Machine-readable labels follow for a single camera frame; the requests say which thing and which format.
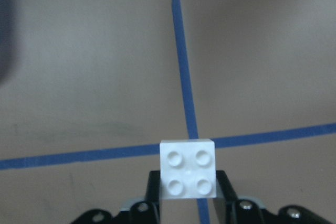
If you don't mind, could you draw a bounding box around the white block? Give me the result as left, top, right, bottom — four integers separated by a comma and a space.
160, 139, 217, 200

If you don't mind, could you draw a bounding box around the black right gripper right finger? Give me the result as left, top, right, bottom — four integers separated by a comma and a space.
213, 170, 330, 223

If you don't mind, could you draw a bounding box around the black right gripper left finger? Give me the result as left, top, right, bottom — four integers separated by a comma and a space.
72, 170, 161, 223

